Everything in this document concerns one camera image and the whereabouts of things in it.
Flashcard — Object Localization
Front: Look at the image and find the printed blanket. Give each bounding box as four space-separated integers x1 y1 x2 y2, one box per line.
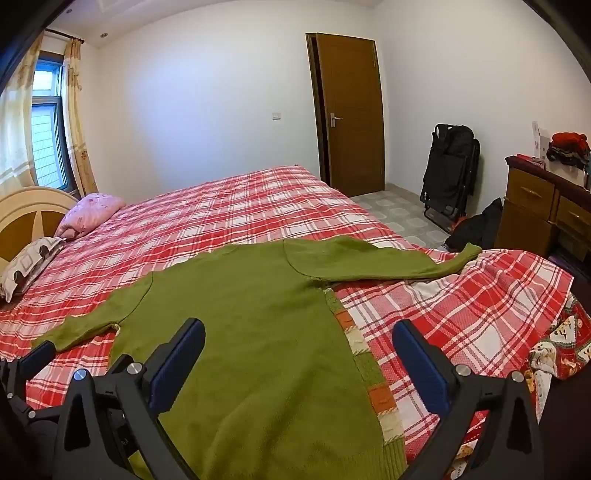
526 295 591 384

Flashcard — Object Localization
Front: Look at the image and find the brown wooden dresser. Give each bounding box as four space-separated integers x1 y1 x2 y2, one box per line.
496 155 591 266

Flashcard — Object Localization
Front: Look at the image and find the brown wooden door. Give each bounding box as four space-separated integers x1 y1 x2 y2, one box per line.
305 32 386 198

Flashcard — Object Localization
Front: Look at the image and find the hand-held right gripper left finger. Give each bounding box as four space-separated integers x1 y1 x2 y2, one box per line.
54 318 206 480

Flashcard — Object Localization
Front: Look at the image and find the black folded chair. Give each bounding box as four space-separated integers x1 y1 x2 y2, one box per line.
419 123 481 232

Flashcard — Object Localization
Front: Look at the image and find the cream sheer curtain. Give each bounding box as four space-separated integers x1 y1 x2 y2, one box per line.
0 32 47 197

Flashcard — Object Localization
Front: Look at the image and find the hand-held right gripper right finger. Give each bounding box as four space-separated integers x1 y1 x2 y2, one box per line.
392 319 546 480

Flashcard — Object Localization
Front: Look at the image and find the brown white patterned pillow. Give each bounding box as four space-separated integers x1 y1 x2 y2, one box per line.
0 236 68 303

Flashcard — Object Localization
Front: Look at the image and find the bed with red plaid sheet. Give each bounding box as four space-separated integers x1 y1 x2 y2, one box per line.
0 165 575 480

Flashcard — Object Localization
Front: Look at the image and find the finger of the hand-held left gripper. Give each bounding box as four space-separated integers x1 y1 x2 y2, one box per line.
9 340 57 381

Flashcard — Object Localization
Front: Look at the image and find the white box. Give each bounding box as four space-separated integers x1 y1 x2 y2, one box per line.
531 121 552 160

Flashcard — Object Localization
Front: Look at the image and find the window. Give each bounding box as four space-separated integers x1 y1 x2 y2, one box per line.
30 44 77 192

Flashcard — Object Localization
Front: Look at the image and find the green striped knit sweater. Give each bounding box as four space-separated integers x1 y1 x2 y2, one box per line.
31 235 483 480

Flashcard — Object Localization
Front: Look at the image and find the pink pillow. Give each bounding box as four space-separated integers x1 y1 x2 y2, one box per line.
54 193 127 241

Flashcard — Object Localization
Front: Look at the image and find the pile of red dark clothes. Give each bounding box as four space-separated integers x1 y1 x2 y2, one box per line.
547 131 591 169

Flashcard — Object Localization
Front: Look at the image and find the yellow floral curtain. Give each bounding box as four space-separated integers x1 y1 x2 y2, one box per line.
62 39 99 197

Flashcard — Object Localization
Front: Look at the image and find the black bag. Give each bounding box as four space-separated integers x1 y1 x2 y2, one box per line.
445 198 504 252

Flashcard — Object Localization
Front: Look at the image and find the cream wooden headboard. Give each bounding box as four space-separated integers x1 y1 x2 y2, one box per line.
0 185 80 278

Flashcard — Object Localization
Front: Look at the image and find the dark curtain rod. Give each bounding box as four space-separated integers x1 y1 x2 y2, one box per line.
44 28 86 45

